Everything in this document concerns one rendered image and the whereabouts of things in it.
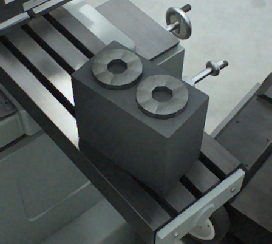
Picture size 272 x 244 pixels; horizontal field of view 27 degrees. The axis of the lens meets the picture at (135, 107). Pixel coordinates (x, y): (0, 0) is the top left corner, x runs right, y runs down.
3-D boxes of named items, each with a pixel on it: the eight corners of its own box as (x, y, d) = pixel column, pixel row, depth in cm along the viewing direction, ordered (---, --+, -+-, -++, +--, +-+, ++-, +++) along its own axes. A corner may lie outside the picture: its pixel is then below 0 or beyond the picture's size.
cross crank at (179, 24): (175, 22, 188) (177, -6, 179) (199, 40, 183) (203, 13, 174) (139, 42, 182) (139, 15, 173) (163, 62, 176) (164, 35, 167)
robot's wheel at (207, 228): (226, 243, 155) (236, 207, 140) (216, 256, 153) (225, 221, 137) (169, 203, 163) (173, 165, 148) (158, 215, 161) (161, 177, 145)
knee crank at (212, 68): (220, 60, 190) (221, 47, 185) (232, 70, 187) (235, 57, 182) (172, 90, 181) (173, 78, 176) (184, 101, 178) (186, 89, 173)
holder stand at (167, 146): (116, 102, 119) (113, 33, 103) (200, 156, 110) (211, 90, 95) (77, 137, 113) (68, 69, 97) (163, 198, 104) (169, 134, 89)
